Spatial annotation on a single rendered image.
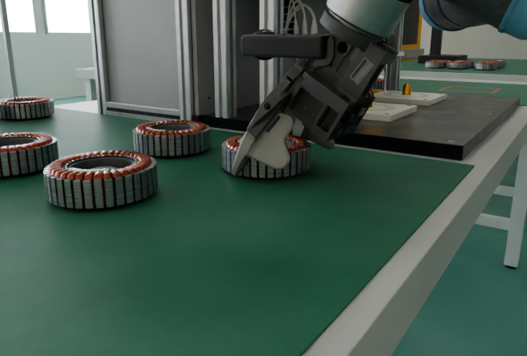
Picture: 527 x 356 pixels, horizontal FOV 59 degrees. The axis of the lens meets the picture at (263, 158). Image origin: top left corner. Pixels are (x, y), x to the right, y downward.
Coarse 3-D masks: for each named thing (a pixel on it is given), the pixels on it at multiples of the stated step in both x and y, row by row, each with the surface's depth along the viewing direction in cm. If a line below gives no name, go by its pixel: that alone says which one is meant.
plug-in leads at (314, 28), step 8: (296, 0) 92; (296, 8) 94; (288, 16) 95; (304, 16) 92; (312, 16) 94; (288, 24) 96; (296, 24) 94; (304, 24) 92; (312, 24) 94; (296, 32) 94; (304, 32) 92; (312, 32) 94
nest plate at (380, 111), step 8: (376, 104) 94; (384, 104) 94; (392, 104) 94; (400, 104) 94; (368, 112) 84; (376, 112) 84; (384, 112) 84; (392, 112) 84; (400, 112) 85; (408, 112) 89; (376, 120) 83; (384, 120) 82; (392, 120) 82
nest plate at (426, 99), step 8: (376, 96) 107; (384, 96) 107; (392, 96) 107; (400, 96) 107; (408, 96) 107; (416, 96) 107; (424, 96) 107; (432, 96) 107; (440, 96) 108; (416, 104) 102; (424, 104) 101
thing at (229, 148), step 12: (228, 144) 57; (288, 144) 60; (300, 144) 57; (228, 156) 56; (300, 156) 55; (228, 168) 56; (252, 168) 54; (264, 168) 54; (288, 168) 55; (300, 168) 56
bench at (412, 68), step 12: (480, 60) 346; (516, 60) 346; (408, 72) 241; (420, 72) 237; (432, 72) 234; (444, 72) 231; (456, 72) 229; (468, 72) 228; (480, 72) 228; (492, 72) 228; (504, 72) 228; (516, 72) 228; (504, 192) 230
